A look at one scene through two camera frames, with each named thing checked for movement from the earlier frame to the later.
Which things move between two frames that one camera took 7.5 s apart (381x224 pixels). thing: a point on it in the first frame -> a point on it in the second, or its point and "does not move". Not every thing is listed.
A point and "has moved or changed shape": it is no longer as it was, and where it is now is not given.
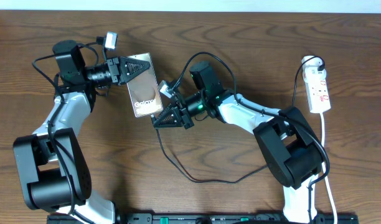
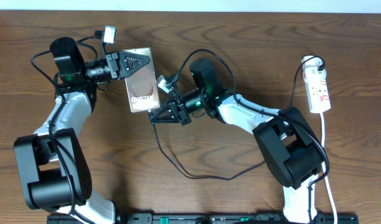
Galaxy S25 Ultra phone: (144, 90) has moved or changed shape
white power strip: (314, 72) does not move
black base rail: (208, 218) does not move
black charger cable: (193, 181) -> (321, 68)
